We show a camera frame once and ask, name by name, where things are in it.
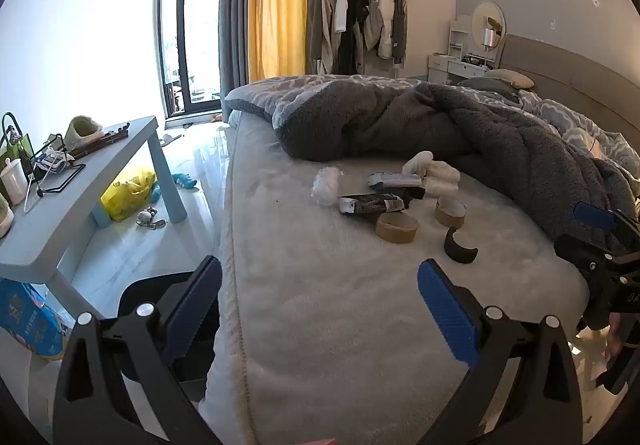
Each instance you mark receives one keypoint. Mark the white table lamp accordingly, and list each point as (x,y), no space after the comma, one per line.
(490,39)

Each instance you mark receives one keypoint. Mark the rolled white cloth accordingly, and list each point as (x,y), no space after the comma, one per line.
(417,163)

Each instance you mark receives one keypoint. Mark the person's right hand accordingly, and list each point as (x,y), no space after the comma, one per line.
(614,336)

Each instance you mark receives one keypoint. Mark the cream sock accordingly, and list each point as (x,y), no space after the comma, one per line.
(444,171)
(440,188)

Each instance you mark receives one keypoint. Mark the blue plush toy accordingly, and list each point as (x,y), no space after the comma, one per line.
(185,181)

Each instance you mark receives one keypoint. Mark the beige headboard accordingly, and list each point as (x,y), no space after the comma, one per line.
(575,70)

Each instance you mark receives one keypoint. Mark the green bag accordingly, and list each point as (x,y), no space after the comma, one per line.
(15,145)

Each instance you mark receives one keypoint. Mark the white bed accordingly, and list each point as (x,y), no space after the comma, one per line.
(325,300)

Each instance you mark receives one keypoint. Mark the green fuzzy slipper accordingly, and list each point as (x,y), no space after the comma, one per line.
(4,220)

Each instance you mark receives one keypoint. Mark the yellow plastic bag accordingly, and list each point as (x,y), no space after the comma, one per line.
(127,195)

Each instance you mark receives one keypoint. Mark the dark wooden flute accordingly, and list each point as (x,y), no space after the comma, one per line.
(100,141)

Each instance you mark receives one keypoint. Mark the white vanity table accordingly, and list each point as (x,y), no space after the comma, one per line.
(452,67)

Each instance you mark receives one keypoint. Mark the brown tape roll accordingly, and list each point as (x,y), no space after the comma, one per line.
(396,228)

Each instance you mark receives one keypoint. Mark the grey fleece blanket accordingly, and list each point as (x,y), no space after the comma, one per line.
(400,120)

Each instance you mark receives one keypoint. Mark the black tape roll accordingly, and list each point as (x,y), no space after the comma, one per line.
(457,252)

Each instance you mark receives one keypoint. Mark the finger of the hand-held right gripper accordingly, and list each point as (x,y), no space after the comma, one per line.
(580,250)
(594,216)

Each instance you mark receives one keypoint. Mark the clear bubble wrap wad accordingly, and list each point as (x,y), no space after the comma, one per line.
(325,185)

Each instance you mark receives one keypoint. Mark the black framed glass door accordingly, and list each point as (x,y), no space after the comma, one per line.
(185,25)

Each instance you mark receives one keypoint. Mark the dark snack wrapper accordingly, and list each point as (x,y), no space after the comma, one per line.
(367,204)

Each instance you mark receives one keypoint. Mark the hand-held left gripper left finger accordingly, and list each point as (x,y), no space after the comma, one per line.
(196,305)

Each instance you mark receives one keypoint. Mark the round wall mirror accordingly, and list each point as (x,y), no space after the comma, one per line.
(487,17)

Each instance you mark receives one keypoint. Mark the beige pillow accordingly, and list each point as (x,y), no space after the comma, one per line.
(512,77)

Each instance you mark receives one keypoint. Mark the cardboard tape core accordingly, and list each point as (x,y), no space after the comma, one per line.
(450,214)

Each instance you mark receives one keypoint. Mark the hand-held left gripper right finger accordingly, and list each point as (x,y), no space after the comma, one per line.
(445,310)

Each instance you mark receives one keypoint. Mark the blue printed box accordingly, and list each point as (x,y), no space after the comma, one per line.
(30,315)

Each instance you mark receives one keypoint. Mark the grey curtain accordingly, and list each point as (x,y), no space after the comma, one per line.
(232,15)

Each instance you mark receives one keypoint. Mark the beige slipper on table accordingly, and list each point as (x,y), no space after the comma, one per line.
(82,131)

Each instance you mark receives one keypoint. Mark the light blue table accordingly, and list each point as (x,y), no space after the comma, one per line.
(100,165)

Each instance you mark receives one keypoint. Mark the yellow curtain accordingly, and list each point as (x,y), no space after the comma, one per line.
(277,0)

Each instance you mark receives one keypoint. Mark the white cup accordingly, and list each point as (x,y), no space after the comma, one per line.
(12,182)

